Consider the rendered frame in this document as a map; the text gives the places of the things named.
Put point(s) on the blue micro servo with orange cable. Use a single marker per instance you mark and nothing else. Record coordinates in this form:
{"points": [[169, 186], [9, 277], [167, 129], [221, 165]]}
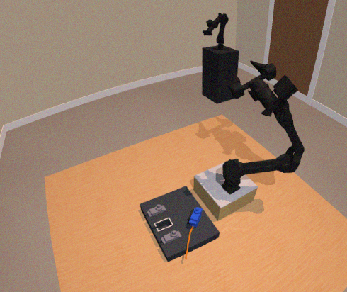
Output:
{"points": [[194, 220]]}

